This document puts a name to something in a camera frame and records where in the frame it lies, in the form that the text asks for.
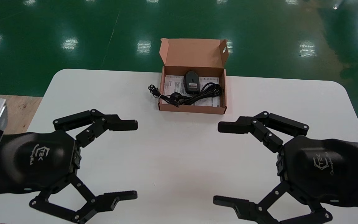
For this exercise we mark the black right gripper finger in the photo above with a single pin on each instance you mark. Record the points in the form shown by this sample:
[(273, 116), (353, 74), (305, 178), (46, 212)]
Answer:
[(235, 127)]

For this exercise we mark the brown cardboard storage box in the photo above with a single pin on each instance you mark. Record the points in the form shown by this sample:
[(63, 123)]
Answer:
[(194, 53)]

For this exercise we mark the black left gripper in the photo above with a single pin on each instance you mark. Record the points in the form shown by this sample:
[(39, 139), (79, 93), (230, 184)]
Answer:
[(36, 158)]

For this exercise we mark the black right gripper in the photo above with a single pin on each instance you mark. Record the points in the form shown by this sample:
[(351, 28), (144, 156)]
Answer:
[(322, 168)]

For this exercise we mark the white printed paper manual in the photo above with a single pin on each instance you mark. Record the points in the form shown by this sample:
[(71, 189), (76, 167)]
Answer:
[(174, 85)]

